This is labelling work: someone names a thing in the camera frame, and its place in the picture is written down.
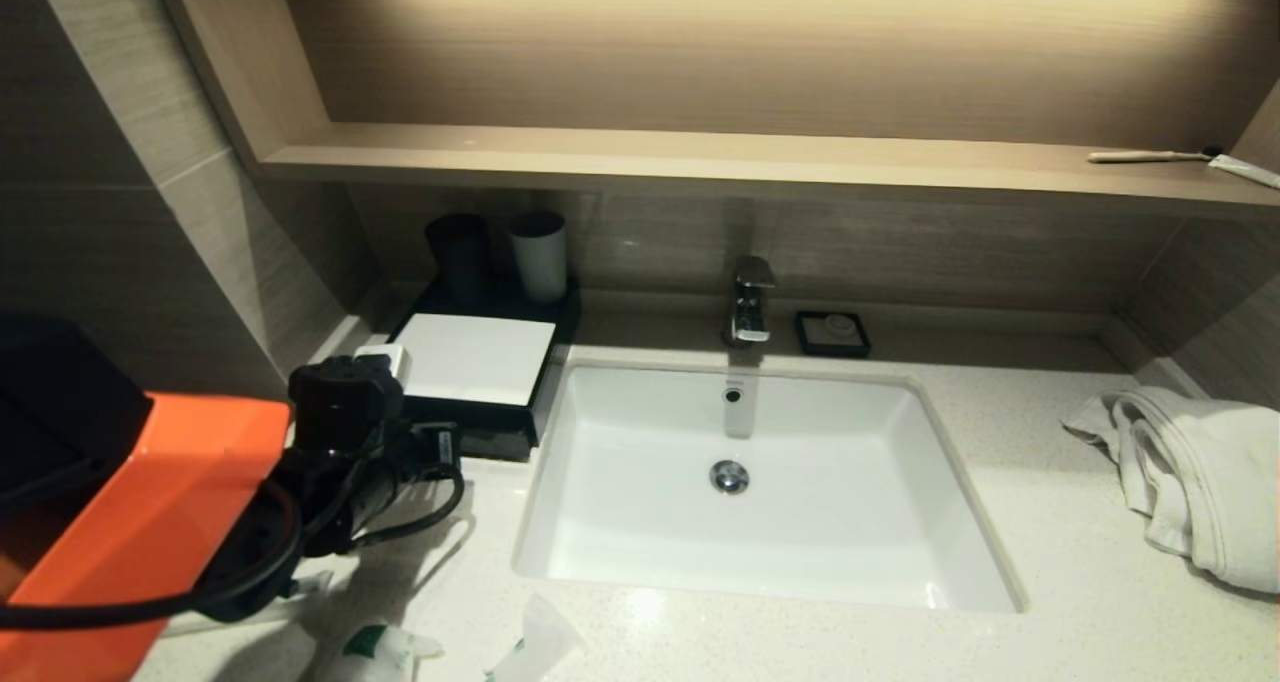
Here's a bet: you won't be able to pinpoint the white cup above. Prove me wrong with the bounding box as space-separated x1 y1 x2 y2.
509 209 569 306

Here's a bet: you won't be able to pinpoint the beige toothbrush black bristles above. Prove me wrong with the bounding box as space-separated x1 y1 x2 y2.
1087 147 1222 165

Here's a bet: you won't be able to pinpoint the white crumpled towel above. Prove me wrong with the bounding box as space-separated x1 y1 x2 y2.
1059 387 1280 596

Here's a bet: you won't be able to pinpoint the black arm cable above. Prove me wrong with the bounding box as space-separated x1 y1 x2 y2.
0 460 468 632

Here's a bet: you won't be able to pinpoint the translucent packet small green print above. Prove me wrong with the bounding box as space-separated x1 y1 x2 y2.
486 591 589 682

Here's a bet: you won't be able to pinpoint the light wooden wall shelf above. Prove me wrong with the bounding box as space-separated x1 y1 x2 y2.
150 0 1280 223

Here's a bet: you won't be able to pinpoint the black box white lid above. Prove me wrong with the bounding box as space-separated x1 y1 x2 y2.
385 279 584 462

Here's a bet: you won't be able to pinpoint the black square soap dish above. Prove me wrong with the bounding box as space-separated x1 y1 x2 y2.
793 310 872 360

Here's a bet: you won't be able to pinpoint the black cup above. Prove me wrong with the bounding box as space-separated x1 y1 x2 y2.
425 212 491 305

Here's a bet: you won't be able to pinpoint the chrome faucet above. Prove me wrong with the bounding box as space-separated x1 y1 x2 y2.
721 256 778 349

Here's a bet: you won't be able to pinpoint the black drawer of box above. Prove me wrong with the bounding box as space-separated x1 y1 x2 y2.
458 424 542 462

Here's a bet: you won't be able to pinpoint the white rectangular sink basin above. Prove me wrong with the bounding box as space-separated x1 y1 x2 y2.
513 359 1026 614

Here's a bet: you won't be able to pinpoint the white packet green label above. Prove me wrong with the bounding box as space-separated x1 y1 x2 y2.
317 620 446 682

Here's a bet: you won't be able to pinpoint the small white toothpaste tube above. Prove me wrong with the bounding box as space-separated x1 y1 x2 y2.
1206 154 1280 191

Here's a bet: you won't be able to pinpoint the long clear toothbrush packet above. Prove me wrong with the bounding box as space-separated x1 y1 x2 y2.
160 570 333 635

